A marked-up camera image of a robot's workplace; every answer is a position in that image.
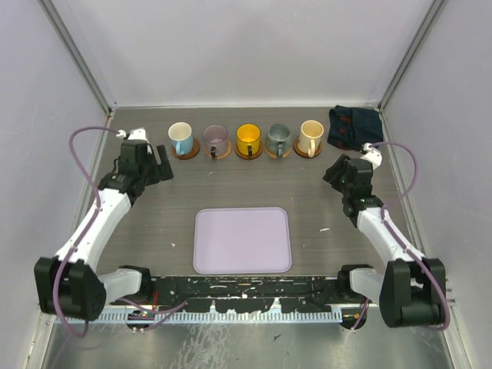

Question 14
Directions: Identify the dark wooden coaster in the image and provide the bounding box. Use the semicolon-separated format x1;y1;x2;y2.
293;137;323;159
234;146;263;161
171;138;200;160

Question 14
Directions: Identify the purple glass cup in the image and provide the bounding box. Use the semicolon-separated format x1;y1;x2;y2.
203;125;228;158

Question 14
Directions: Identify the woven rattan coaster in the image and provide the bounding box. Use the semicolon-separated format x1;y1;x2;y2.
204;139;232;160
266;148;291;159

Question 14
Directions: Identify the cream yellow mug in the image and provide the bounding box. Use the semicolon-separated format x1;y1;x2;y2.
298;120;324;157

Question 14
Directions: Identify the lilac plastic tray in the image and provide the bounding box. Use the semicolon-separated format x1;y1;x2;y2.
193;207;292;275

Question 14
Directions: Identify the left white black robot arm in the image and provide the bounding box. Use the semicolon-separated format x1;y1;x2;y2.
34;139;174;321

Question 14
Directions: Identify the dark blue folded cloth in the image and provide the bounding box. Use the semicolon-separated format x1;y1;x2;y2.
327;105;384;151

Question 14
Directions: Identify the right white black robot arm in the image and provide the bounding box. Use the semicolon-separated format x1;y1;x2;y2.
323;155;450;330

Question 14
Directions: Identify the grey ceramic mug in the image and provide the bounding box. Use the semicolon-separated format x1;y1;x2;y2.
265;124;292;151

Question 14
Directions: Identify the slotted cable duct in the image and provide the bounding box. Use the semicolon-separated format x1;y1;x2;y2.
55;309;343;324

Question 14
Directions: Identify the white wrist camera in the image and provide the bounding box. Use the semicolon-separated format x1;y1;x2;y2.
115;128;153;154
361;143;383;171

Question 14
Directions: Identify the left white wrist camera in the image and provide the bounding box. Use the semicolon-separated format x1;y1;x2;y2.
115;128;153;154

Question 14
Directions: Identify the white mug blue handle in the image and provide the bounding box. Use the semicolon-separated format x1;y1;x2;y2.
168;122;193;144

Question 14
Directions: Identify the aluminium front rail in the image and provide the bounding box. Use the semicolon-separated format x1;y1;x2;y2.
37;274;457;308

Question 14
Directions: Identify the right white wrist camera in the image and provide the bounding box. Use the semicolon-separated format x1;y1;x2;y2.
361;143;383;171

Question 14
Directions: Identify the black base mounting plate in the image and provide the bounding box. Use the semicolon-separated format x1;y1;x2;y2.
127;276;366;314

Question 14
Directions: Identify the yellow glass mug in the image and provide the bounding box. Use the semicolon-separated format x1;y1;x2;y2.
236;124;261;158

